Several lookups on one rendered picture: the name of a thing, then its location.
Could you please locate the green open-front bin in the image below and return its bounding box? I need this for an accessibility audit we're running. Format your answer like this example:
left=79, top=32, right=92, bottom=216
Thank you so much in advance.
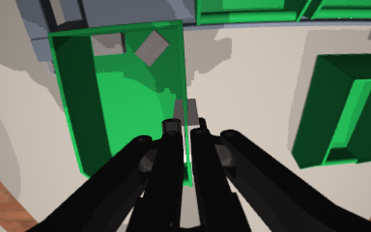
left=292, top=53, right=371, bottom=169
left=194, top=0, right=312, bottom=24
left=305, top=0, right=371, bottom=18
left=47, top=20, right=192, bottom=188

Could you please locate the grey metal shelf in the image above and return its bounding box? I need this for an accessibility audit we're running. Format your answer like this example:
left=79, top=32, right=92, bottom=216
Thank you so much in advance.
left=15, top=0, right=371, bottom=75

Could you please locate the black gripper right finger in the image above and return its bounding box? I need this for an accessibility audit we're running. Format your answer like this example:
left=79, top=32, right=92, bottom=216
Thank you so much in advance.
left=187, top=99, right=371, bottom=232

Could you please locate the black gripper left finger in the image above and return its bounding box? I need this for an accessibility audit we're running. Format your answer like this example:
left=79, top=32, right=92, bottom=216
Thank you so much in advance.
left=25, top=100, right=186, bottom=232

